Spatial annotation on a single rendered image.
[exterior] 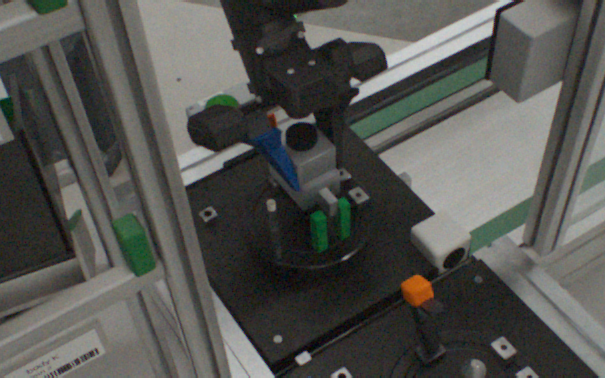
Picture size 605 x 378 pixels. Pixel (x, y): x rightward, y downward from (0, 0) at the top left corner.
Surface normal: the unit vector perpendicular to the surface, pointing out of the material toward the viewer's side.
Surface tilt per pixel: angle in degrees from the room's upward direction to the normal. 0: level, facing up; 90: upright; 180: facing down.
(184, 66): 0
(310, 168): 90
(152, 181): 90
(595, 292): 0
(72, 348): 90
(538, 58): 90
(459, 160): 0
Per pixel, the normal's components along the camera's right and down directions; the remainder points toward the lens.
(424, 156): -0.04, -0.61
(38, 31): 0.54, 0.65
